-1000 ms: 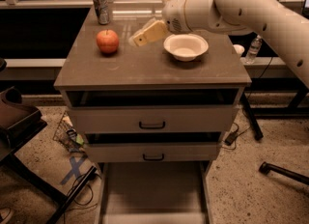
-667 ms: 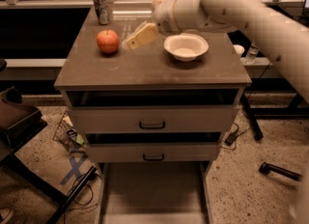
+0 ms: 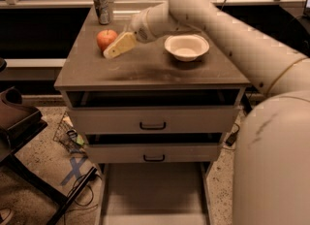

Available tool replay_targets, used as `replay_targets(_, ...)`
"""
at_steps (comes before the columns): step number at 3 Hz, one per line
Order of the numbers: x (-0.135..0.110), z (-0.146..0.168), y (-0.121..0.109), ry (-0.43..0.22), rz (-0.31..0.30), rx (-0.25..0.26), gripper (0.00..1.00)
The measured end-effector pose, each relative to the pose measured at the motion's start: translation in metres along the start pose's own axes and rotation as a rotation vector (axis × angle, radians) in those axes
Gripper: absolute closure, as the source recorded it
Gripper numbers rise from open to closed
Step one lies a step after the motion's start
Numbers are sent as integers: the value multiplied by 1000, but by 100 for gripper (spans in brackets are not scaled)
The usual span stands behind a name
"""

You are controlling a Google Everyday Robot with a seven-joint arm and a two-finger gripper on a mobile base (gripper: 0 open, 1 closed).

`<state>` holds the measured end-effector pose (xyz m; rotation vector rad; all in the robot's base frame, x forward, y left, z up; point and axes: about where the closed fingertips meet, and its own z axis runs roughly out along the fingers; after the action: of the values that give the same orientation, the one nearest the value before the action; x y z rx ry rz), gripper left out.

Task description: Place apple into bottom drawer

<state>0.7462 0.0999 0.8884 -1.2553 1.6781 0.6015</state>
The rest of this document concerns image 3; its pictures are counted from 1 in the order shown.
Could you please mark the grey drawer cabinet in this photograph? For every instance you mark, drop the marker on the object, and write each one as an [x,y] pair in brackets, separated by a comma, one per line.
[146,77]

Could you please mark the silver drink can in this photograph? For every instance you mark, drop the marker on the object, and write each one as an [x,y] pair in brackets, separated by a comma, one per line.
[102,11]

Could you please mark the wire basket with items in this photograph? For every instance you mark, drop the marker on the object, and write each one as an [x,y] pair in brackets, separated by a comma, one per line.
[67,136]

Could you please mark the middle grey drawer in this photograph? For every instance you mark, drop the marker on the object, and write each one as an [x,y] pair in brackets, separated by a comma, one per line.
[153,148]

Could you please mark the white shoe tip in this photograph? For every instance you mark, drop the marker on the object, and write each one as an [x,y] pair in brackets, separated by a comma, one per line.
[5,216]

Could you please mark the white paper bowl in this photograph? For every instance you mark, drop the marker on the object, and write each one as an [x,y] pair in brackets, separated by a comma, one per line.
[186,48]

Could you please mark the blue tape cross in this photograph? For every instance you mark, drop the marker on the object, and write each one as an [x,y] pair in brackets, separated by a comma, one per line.
[75,163]

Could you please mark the black power adapter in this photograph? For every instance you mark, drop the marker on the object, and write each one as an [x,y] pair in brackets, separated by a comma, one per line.
[231,139]

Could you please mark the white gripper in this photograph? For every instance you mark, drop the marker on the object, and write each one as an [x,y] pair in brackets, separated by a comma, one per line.
[139,25]

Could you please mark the red apple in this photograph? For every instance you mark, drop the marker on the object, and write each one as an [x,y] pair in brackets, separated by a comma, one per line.
[105,38]

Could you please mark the open bottom grey drawer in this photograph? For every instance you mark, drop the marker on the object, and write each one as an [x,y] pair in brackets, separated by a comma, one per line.
[153,194]

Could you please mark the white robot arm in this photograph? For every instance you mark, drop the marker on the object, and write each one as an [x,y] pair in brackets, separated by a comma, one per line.
[271,169]

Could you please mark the top grey drawer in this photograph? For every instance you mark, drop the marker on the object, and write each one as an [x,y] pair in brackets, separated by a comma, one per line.
[142,121]

